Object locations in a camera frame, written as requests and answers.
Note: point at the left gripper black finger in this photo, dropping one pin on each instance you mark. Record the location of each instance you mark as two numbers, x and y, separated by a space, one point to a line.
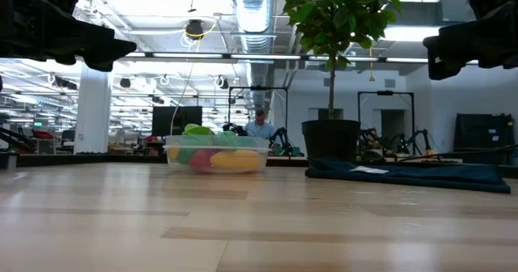
73 27
105 53

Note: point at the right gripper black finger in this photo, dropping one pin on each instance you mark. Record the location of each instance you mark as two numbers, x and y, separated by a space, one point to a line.
495 25
449 49

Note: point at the green toy cucumber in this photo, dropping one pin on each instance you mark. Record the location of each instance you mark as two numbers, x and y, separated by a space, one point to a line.
227 137

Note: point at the yellow toy banana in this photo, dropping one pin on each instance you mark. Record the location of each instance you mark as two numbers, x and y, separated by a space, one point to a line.
236 160

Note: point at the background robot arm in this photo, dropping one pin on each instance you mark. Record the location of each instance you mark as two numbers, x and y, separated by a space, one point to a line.
404 142
283 142

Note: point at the clear plastic tupperware bowl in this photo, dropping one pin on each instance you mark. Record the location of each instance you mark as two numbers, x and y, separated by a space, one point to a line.
259 142

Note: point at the white building column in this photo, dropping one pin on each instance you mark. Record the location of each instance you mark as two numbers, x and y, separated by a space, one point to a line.
93 110

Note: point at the black background cabinet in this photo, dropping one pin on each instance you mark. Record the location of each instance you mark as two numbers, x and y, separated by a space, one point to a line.
483 132

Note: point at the black background monitor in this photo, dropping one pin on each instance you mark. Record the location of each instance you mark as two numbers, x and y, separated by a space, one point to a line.
176 120

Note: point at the green leafy artificial plant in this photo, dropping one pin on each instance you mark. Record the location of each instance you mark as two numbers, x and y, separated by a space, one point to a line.
340 13

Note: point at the navy folded cloth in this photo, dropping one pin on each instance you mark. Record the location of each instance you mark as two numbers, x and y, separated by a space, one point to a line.
425 179

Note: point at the white cloth label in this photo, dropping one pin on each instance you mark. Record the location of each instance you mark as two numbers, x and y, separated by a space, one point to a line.
369 169

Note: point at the black plant pot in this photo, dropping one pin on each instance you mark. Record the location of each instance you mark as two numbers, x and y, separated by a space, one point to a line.
331 138

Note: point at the overhead light bar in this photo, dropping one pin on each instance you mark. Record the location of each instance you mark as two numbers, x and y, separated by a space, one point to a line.
263 56

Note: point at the person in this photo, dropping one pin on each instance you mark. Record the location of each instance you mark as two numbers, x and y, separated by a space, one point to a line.
259 129

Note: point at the black background station frame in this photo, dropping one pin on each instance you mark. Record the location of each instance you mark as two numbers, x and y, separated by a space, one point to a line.
386 92

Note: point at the black overhead camera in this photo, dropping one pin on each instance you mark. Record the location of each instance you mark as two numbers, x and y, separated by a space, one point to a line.
194 28

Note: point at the silver ceiling duct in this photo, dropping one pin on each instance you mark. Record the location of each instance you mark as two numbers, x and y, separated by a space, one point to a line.
255 17

